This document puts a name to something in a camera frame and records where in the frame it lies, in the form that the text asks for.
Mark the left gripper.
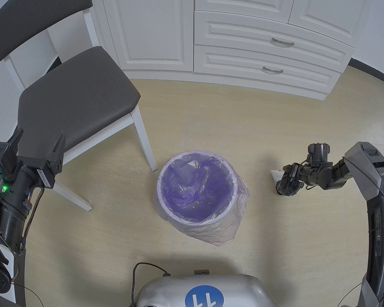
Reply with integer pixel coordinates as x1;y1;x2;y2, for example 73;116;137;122
1;127;66;210

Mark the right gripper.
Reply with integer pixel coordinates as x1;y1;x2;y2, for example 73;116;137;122
282;162;304;181

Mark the black plastic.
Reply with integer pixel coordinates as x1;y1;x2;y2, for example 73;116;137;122
276;171;303;197

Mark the white paper scrap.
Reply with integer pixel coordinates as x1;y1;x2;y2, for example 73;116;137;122
270;169;285;185

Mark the purple plastic bag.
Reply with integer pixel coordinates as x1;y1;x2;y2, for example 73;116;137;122
153;149;251;245

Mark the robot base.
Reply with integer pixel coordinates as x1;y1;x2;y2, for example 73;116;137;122
138;270;276;307

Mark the white trash bin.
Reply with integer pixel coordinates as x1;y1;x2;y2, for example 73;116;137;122
157;150;240;233

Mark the white chair grey seat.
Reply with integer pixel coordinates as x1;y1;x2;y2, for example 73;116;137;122
0;0;158;212

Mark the white wardrobe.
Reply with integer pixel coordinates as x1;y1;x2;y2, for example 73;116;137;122
89;0;376;101

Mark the black cable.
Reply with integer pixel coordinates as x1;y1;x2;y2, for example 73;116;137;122
339;283;364;307
131;262;171;307
10;283;43;307

